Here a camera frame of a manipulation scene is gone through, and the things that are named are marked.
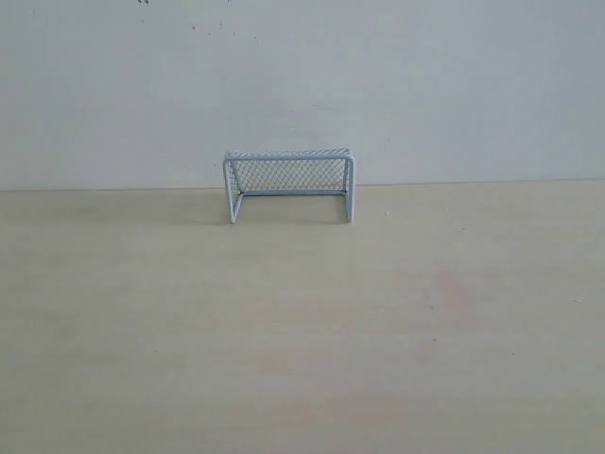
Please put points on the white miniature soccer goal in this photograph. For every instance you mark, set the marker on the white miniature soccer goal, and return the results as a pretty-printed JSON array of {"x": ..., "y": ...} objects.
[{"x": 315, "y": 172}]

